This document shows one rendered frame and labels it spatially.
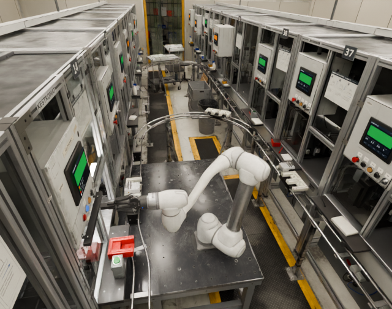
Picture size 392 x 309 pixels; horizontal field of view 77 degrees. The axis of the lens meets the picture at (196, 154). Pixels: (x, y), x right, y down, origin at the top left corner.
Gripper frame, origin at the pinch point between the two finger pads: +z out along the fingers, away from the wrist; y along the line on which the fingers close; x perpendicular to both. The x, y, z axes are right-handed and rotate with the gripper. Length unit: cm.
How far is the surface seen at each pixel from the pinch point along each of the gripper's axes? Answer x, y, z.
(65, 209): 19.4, 18.5, 10.6
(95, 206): -5.9, -5.5, 7.9
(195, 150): -264, -139, -91
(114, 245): -11.9, -47.0, 5.5
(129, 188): -70, -49, 0
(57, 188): 19.2, 29.7, 10.6
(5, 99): 2, 59, 25
